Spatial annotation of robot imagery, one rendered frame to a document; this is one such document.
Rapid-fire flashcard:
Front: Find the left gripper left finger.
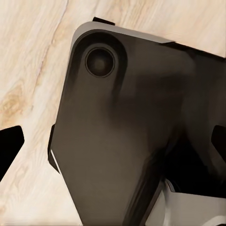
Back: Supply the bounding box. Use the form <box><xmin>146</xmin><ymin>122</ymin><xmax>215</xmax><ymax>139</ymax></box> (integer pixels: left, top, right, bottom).
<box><xmin>0</xmin><ymin>125</ymin><xmax>24</xmax><ymax>182</ymax></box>

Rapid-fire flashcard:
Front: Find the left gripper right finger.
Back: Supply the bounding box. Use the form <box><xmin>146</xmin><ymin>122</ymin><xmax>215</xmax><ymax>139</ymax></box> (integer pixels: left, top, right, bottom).
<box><xmin>211</xmin><ymin>125</ymin><xmax>226</xmax><ymax>163</ymax></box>

